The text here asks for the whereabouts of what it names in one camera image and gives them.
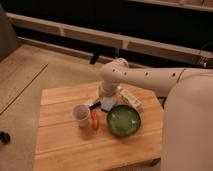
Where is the orange pepper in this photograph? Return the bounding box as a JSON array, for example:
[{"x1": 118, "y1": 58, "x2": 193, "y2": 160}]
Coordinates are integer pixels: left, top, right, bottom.
[{"x1": 91, "y1": 110, "x2": 99, "y2": 129}]

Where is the white paper cup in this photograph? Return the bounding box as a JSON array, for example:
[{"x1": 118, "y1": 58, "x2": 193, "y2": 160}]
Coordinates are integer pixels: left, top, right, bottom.
[{"x1": 72, "y1": 104, "x2": 90, "y2": 128}]

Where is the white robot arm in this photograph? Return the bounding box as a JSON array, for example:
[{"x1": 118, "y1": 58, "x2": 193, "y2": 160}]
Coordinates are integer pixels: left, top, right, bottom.
[{"x1": 99, "y1": 58, "x2": 213, "y2": 171}]

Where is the green ceramic bowl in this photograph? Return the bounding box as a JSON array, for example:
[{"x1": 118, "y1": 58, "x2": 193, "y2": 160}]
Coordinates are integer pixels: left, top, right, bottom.
[{"x1": 106, "y1": 105, "x2": 141, "y2": 137}]

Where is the blue sponge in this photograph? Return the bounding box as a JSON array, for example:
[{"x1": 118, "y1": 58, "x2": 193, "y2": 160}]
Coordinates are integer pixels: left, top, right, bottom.
[{"x1": 101, "y1": 98, "x2": 116, "y2": 111}]

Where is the white packaged snack bar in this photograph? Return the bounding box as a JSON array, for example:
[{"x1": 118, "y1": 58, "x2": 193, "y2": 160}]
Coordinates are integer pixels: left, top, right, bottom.
[{"x1": 118, "y1": 87, "x2": 141, "y2": 109}]

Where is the black and white remote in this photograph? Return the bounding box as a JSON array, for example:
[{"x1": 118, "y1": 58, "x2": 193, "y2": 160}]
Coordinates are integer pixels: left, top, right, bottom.
[{"x1": 86, "y1": 100, "x2": 101, "y2": 110}]

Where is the wooden table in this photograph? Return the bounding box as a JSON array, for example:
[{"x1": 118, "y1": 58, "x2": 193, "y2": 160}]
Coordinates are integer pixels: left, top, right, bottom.
[{"x1": 33, "y1": 82, "x2": 163, "y2": 171}]

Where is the black object on floor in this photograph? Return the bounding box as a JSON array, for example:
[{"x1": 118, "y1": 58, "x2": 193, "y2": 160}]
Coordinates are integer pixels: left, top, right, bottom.
[{"x1": 0, "y1": 131, "x2": 11, "y2": 144}]

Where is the white shelf rail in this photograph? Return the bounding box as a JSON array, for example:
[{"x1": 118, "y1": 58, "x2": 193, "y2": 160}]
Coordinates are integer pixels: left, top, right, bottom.
[{"x1": 7, "y1": 13, "x2": 213, "y2": 60}]

